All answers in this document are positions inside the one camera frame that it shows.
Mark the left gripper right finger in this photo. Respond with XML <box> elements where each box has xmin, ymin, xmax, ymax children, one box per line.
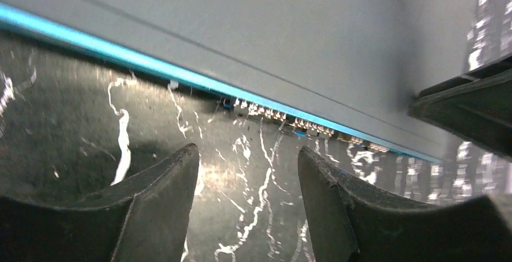
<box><xmin>298</xmin><ymin>147</ymin><xmax>511</xmax><ymax>261</ymax></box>

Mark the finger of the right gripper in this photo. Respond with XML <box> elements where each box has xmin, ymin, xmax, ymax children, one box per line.
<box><xmin>409</xmin><ymin>55</ymin><xmax>511</xmax><ymax>157</ymax></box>

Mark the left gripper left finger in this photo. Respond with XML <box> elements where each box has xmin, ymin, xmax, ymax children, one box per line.
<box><xmin>1</xmin><ymin>143</ymin><xmax>199</xmax><ymax>261</ymax></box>

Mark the large dark network switch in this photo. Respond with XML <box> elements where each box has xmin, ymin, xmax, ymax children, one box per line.
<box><xmin>1</xmin><ymin>0</ymin><xmax>477</xmax><ymax>162</ymax></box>

